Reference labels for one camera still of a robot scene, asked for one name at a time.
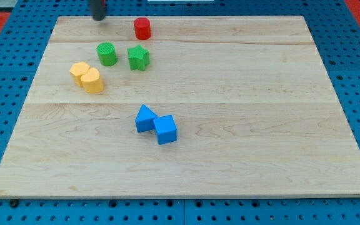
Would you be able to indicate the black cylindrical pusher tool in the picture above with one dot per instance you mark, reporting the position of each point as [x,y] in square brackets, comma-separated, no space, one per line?
[97,9]

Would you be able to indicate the red cylinder block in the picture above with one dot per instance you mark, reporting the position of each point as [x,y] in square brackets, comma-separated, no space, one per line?
[142,28]

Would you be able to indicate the yellow heart block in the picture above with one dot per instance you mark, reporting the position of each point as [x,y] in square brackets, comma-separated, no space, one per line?
[92,81]

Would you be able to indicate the green cylinder block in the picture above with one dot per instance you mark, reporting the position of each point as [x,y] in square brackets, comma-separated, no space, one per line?
[107,54]

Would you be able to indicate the blue cube block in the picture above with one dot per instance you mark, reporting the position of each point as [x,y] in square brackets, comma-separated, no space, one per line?
[165,128]

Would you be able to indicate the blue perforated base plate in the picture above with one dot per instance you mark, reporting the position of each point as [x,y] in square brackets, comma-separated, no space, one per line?
[24,38]

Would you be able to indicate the wooden board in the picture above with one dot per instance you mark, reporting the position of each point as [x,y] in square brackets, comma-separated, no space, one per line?
[256,115]

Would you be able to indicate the blue triangle block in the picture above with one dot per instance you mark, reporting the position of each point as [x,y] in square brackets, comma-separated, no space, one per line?
[144,119]

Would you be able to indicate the green star block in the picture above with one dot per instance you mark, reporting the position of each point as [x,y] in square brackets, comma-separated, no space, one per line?
[138,58]

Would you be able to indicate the yellow hexagon block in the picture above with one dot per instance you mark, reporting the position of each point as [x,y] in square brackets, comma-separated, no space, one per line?
[77,70]

